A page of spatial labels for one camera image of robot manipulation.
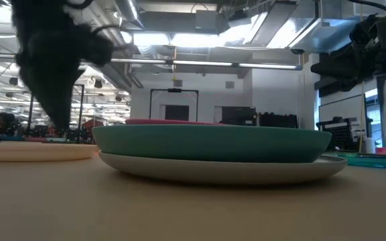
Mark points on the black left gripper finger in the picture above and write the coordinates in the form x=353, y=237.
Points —
x=57, y=97

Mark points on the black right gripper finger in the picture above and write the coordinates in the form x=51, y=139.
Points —
x=333, y=63
x=343, y=85

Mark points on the cream plastic plate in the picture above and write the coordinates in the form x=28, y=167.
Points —
x=32, y=152

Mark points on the magenta plastic plate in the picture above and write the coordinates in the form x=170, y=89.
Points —
x=166, y=122

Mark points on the dark teal plastic plate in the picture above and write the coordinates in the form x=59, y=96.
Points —
x=213, y=144

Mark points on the pink mat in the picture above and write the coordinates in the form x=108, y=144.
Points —
x=35, y=139

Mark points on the black pegboard rack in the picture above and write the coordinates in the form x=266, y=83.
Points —
x=342, y=134

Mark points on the person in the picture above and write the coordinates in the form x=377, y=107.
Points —
x=5, y=122

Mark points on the teal mat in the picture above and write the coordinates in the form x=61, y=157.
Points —
x=10, y=138

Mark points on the white roll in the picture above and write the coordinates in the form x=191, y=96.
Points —
x=369, y=145

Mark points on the black equipment cabinet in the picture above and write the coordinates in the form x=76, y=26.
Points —
x=277, y=120
x=238, y=116

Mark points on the red bin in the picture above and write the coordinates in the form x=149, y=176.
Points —
x=384, y=150

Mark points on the teal tray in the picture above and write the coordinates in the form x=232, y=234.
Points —
x=374, y=161

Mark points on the long ceiling light bar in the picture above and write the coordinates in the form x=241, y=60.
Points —
x=199, y=63

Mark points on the grey white plastic plate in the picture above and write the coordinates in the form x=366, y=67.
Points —
x=220, y=172

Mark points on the silver ceiling duct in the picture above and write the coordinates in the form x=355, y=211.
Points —
x=129, y=13

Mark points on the black frame stand with camera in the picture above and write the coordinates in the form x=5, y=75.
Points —
x=174, y=90

